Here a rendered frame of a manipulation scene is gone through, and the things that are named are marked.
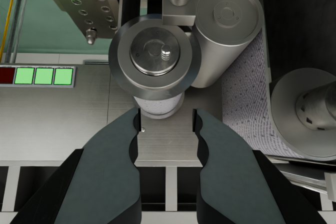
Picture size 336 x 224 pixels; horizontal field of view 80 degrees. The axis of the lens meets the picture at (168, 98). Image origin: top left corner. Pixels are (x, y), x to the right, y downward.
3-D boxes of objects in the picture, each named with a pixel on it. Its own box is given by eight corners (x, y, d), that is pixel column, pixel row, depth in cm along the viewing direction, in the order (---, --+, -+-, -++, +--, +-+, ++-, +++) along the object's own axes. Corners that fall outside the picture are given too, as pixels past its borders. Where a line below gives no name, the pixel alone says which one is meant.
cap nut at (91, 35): (95, 29, 66) (94, 42, 65) (99, 35, 69) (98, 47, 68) (84, 29, 65) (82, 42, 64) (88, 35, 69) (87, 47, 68)
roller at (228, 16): (260, -18, 35) (267, 46, 32) (219, 49, 60) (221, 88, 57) (191, -20, 35) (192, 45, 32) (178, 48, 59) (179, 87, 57)
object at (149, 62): (151, 17, 31) (190, 45, 30) (151, 24, 33) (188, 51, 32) (118, 52, 30) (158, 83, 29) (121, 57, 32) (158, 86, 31)
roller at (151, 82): (190, 18, 32) (193, 87, 30) (178, 72, 58) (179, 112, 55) (118, 18, 32) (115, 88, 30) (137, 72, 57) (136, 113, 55)
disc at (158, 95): (199, 13, 34) (204, 100, 31) (198, 15, 34) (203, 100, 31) (110, 12, 33) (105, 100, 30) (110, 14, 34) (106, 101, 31)
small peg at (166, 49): (159, 50, 27) (164, 42, 27) (159, 59, 30) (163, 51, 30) (168, 55, 27) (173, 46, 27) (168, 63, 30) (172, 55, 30)
